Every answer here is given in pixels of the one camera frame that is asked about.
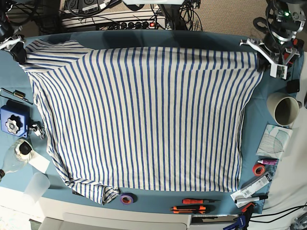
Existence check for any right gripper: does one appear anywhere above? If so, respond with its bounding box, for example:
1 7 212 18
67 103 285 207
11 43 26 64

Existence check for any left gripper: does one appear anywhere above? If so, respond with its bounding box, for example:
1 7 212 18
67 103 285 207
258 34 292 72

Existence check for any blue white striped T-shirt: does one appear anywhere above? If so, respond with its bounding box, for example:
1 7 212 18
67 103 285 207
22 40 262 204

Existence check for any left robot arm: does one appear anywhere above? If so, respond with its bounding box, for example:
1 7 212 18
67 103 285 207
253 0 306 78

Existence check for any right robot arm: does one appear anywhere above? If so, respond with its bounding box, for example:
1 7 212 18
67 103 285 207
0 0 26 65

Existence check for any small black box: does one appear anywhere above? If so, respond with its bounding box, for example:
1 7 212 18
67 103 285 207
286 79 300 94

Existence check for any beige ceramic mug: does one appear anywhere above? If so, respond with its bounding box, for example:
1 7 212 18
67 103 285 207
267 92 302 127

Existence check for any blue box with knob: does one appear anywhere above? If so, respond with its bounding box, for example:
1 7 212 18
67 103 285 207
0 100 30 138

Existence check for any leaf pattern card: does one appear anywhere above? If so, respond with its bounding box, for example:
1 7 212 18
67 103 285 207
256 124 293 159

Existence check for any clear plastic bottle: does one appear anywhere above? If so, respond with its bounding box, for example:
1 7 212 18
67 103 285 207
0 138 33 180

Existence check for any small purple tube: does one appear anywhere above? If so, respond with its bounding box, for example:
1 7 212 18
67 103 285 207
257 159 278 165

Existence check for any black power strip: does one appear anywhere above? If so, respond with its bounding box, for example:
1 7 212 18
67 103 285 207
105 21 159 31

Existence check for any orange tape roll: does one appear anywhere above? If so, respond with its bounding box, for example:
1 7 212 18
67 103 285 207
252 163 266 177

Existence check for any translucent plastic cup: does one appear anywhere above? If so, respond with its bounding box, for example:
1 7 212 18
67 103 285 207
24 172 50 203

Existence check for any white packaged item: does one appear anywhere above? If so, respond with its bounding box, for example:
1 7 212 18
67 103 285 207
230 172 272 201

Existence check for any black marker pen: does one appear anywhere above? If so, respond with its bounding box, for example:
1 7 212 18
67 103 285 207
235 195 268 204

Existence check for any red screwdriver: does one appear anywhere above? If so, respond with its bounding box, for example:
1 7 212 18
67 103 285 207
182 198 219 205

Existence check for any blue black clamp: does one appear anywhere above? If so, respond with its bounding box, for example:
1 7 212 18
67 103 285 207
223 202 256 230

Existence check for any orange utility knife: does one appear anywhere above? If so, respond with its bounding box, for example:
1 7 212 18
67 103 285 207
169 205 211 214

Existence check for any purple tape roll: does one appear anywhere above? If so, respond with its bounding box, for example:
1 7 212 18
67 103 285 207
120 193 136 205

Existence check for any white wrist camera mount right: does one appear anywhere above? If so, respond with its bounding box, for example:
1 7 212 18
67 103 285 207
0 35 24 51

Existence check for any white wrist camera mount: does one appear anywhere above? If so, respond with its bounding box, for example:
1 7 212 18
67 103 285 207
0 35 24 51
239 38 288 80

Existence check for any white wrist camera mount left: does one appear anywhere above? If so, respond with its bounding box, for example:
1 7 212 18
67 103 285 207
239 38 288 80

